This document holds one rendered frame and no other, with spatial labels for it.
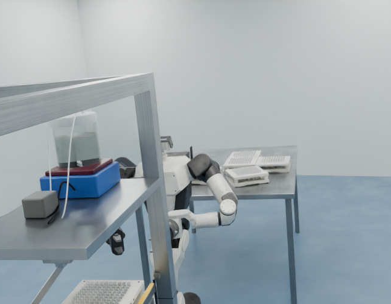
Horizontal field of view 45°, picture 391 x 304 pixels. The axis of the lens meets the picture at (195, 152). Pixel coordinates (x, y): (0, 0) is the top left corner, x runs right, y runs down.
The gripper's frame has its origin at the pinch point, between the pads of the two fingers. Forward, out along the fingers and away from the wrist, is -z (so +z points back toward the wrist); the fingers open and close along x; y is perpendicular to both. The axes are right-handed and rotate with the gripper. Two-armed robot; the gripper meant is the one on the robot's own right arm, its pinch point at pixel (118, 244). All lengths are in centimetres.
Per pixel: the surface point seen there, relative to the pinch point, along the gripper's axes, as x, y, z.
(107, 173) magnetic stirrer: -41, 6, -41
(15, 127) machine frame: -67, 30, -104
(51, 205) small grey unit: -38, 26, -55
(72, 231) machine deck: -36, 22, -74
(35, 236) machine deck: -36, 31, -73
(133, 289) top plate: 1.2, 2.8, -41.2
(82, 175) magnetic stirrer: -43, 15, -45
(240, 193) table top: 13, -93, 74
